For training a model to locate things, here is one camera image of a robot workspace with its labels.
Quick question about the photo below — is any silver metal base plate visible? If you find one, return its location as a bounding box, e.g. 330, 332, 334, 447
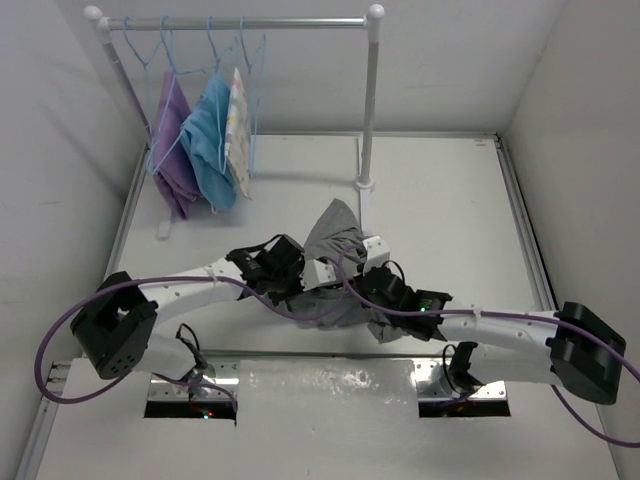
144, 355, 511, 402

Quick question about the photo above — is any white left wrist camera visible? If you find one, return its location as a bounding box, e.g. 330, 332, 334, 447
301, 260, 338, 291

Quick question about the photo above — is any white metal clothes rack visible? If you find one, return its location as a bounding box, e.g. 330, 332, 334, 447
83, 4, 385, 235

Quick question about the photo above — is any blue hanging shirt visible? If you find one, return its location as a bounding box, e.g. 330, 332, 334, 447
180, 76, 237, 213

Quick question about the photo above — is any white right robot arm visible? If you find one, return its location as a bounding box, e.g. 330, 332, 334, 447
353, 265, 626, 405

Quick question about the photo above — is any empty blue wire hanger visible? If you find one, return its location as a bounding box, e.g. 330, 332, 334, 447
239, 16, 267, 177

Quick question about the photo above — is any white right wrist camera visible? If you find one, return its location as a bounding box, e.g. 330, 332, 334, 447
363, 235, 390, 266

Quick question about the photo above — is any purple hanging shirt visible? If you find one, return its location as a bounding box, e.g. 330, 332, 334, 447
148, 71, 201, 220

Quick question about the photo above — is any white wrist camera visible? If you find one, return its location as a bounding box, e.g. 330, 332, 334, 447
301, 260, 338, 291
363, 235, 390, 266

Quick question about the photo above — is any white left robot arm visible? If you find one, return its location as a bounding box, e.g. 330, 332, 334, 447
71, 234, 305, 380

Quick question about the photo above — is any white patterned hanging shirt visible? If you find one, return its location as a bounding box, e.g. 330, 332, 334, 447
224, 68, 251, 199

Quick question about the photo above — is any grey t shirt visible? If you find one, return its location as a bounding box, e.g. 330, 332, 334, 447
286, 198, 406, 344

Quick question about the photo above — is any blue hanger with purple shirt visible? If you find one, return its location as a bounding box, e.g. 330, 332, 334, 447
147, 15, 208, 176

